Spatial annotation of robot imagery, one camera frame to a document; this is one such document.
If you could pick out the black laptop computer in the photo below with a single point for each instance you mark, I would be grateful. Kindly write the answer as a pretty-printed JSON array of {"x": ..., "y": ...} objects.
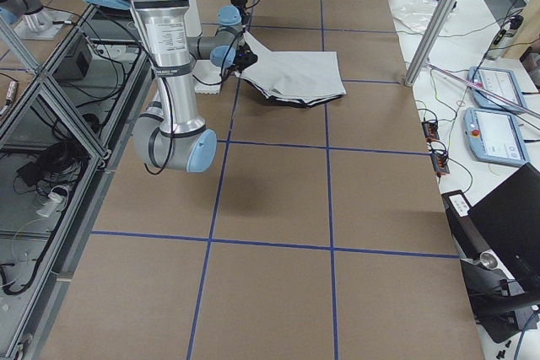
[{"x": 508, "y": 220}]

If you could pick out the black monitor stand base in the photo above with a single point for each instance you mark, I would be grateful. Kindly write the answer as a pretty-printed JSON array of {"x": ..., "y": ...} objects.
[{"x": 502, "y": 306}]

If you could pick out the upper blue teach pendant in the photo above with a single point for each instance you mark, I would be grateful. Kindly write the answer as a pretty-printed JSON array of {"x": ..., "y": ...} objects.
[{"x": 498, "y": 81}]

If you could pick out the blue teach pendant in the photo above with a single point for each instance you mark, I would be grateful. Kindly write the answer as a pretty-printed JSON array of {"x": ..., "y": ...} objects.
[
  {"x": 498, "y": 81},
  {"x": 494, "y": 137}
]

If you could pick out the clear plastic sheet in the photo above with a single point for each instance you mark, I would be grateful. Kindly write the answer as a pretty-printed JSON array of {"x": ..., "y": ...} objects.
[{"x": 415, "y": 15}]

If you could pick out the silver reacher grabber tool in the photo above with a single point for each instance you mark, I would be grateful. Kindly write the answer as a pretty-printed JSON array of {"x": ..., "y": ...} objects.
[{"x": 480, "y": 89}]

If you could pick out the lower blue teach pendant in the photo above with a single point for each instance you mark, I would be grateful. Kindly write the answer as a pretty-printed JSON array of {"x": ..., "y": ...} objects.
[{"x": 494, "y": 137}]

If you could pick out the aluminium frame post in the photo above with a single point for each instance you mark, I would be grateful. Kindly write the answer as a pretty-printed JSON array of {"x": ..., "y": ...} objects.
[{"x": 430, "y": 36}]

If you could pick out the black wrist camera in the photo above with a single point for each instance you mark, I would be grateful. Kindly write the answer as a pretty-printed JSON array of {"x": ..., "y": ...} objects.
[{"x": 245, "y": 50}]

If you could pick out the white cartoon print t-shirt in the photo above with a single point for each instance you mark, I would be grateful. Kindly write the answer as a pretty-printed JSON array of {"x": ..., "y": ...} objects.
[{"x": 304, "y": 78}]

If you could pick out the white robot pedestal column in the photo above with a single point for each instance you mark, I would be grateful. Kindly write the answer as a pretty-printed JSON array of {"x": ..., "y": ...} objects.
[{"x": 198, "y": 27}]

